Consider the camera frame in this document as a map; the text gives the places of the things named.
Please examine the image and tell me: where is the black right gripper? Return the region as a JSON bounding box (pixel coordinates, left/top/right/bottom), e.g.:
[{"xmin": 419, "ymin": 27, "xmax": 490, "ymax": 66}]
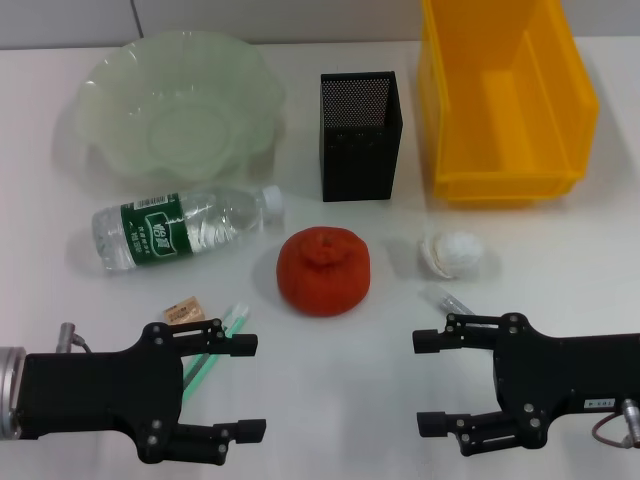
[{"xmin": 412, "ymin": 312, "xmax": 640, "ymax": 457}]

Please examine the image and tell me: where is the white paper ball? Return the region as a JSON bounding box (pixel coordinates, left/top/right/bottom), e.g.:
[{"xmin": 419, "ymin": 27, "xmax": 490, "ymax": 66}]
[{"xmin": 418, "ymin": 229, "xmax": 485, "ymax": 280}]

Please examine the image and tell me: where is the clear water bottle green label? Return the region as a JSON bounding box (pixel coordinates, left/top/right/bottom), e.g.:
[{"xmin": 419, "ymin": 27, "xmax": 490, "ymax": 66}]
[{"xmin": 91, "ymin": 184, "xmax": 285, "ymax": 274}]

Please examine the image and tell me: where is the red-orange mandarin orange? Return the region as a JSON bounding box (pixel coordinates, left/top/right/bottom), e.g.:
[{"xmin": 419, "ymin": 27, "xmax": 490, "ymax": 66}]
[{"xmin": 276, "ymin": 225, "xmax": 372, "ymax": 317}]

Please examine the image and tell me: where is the yellow plastic storage bin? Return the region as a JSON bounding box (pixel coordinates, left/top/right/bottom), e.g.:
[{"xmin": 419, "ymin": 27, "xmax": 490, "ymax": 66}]
[{"xmin": 418, "ymin": 0, "xmax": 600, "ymax": 207}]

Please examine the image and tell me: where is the clear pen with grey end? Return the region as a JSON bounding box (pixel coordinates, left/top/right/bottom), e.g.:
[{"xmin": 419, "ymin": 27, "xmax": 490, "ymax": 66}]
[{"xmin": 423, "ymin": 284, "xmax": 476, "ymax": 317}]

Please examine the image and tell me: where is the black mesh pen holder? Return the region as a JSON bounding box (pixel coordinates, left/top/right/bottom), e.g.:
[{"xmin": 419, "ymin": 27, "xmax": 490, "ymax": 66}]
[{"xmin": 319, "ymin": 70, "xmax": 404, "ymax": 203}]

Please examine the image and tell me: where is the right wrist connector cable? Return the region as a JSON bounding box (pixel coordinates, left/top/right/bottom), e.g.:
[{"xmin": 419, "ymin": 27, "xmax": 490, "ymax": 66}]
[{"xmin": 591, "ymin": 397, "xmax": 640, "ymax": 449}]

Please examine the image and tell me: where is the small tan eraser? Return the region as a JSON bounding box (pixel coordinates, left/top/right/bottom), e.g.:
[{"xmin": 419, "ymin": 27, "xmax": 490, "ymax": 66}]
[{"xmin": 162, "ymin": 294, "xmax": 207, "ymax": 326}]

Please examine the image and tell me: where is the left wrist connector cable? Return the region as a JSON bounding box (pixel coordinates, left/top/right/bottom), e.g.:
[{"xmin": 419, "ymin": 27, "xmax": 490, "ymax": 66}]
[{"xmin": 58, "ymin": 323, "xmax": 94, "ymax": 354}]

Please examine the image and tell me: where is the mint green utility knife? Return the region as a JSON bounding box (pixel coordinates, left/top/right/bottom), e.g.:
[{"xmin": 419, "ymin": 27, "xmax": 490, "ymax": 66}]
[{"xmin": 180, "ymin": 303, "xmax": 251, "ymax": 401}]

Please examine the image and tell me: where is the pale green glass fruit plate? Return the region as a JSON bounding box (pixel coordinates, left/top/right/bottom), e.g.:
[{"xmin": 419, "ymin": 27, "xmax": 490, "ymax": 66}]
[{"xmin": 74, "ymin": 29, "xmax": 287, "ymax": 194}]

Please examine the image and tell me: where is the wrist connector cable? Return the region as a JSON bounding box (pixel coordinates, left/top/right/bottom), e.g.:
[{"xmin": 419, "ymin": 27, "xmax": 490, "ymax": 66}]
[
  {"xmin": 591, "ymin": 397, "xmax": 640, "ymax": 449},
  {"xmin": 58, "ymin": 323, "xmax": 94, "ymax": 354}
]

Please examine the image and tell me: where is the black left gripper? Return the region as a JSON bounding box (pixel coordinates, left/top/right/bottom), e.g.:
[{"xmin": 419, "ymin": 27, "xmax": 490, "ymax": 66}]
[{"xmin": 19, "ymin": 318, "xmax": 267, "ymax": 465}]

